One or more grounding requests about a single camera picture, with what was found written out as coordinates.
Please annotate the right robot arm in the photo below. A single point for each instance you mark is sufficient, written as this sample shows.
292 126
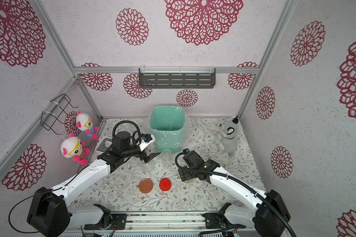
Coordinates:
265 211

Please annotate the glass peanut jar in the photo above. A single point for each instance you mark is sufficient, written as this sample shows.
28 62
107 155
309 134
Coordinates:
146 167

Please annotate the dark grey wall shelf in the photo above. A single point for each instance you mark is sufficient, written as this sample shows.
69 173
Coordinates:
177 79

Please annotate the brown jar lid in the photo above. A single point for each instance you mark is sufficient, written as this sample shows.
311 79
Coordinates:
146 186

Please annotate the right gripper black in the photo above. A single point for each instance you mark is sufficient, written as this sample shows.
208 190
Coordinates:
184 174

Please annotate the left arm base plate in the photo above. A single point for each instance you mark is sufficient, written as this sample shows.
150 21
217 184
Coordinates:
110 222

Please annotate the black wire wall rack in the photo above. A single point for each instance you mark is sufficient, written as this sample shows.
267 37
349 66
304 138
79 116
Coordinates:
50 118

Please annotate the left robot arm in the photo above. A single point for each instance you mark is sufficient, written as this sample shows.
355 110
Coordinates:
50 213

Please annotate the green trash bin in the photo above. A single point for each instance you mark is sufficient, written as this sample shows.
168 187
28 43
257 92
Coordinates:
168 127

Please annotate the plush toy red striped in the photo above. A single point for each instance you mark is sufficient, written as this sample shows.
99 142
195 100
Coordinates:
73 147

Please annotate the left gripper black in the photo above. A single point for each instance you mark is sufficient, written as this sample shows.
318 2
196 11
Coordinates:
152 155

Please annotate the grey husky plush toy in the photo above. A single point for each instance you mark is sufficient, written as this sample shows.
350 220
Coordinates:
227 139

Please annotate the red jar lid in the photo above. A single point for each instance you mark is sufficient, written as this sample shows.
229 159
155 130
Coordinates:
165 184

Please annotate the red lid peanut jar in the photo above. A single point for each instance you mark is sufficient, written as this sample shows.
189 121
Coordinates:
167 158

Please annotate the plush toy blue dotted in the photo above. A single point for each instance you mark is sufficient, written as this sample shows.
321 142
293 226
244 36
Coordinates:
86 125

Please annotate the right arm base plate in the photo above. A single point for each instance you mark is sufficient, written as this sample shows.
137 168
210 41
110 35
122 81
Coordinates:
216 221

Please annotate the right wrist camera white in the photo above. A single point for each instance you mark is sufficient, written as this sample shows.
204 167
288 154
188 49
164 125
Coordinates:
187 152

